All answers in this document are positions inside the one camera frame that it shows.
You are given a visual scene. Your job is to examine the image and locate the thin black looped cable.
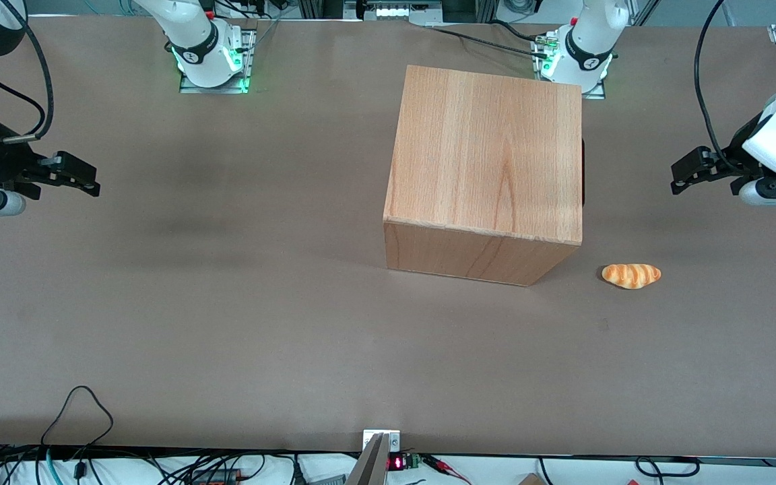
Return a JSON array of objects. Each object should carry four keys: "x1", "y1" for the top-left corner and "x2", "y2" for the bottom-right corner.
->
[{"x1": 40, "y1": 385, "x2": 115, "y2": 485}]

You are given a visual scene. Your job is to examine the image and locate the black cable with oval loop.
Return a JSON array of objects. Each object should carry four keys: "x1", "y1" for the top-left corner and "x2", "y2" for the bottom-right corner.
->
[{"x1": 633, "y1": 456, "x2": 701, "y2": 478}]

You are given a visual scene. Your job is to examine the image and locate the orange black device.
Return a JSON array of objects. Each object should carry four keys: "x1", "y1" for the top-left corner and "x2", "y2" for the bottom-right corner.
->
[{"x1": 189, "y1": 470, "x2": 245, "y2": 485}]

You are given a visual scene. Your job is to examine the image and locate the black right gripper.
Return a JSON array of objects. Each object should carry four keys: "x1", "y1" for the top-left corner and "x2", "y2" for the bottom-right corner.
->
[{"x1": 0, "y1": 120, "x2": 101, "y2": 201}]

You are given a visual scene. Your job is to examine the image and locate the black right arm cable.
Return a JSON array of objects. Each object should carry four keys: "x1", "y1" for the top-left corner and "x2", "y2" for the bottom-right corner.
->
[{"x1": 0, "y1": 13, "x2": 55, "y2": 144}]

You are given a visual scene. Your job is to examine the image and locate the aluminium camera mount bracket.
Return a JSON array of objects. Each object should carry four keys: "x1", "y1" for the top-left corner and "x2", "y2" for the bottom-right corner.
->
[{"x1": 346, "y1": 429, "x2": 402, "y2": 485}]

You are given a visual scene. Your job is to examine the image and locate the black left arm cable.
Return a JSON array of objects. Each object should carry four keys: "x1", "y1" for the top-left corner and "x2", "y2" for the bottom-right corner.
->
[{"x1": 693, "y1": 0, "x2": 732, "y2": 169}]

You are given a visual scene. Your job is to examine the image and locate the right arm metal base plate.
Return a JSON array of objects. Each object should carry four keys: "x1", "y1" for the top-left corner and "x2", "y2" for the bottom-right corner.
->
[{"x1": 179, "y1": 28, "x2": 258, "y2": 94}]

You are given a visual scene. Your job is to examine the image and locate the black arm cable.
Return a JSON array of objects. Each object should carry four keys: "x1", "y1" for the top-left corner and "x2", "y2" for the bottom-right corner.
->
[
  {"x1": 0, "y1": 13, "x2": 55, "y2": 144},
  {"x1": 693, "y1": 0, "x2": 732, "y2": 169}
]

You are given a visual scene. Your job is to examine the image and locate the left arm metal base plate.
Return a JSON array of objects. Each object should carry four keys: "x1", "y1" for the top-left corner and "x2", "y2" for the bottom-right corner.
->
[{"x1": 531, "y1": 34, "x2": 608, "y2": 100}]

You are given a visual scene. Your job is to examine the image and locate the black cable with green plug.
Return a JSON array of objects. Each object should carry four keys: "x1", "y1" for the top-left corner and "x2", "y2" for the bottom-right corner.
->
[{"x1": 427, "y1": 20, "x2": 552, "y2": 59}]

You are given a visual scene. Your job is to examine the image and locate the black device with lit panel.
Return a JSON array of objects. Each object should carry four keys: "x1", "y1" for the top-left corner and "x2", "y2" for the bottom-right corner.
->
[{"x1": 344, "y1": 0, "x2": 444, "y2": 23}]

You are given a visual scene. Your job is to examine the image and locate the red black test leads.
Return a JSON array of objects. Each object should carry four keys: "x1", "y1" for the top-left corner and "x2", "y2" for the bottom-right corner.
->
[{"x1": 422, "y1": 455, "x2": 472, "y2": 485}]

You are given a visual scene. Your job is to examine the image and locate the wooden drawer cabinet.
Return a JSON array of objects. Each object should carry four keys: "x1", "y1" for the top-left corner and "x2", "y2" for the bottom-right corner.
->
[{"x1": 383, "y1": 65, "x2": 584, "y2": 287}]

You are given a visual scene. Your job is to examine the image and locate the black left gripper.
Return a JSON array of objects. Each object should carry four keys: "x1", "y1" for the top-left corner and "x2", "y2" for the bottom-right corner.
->
[{"x1": 670, "y1": 111, "x2": 776, "y2": 197}]

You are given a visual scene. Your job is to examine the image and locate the toy bread roll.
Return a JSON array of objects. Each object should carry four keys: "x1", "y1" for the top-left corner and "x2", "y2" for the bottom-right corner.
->
[{"x1": 602, "y1": 263, "x2": 662, "y2": 290}]

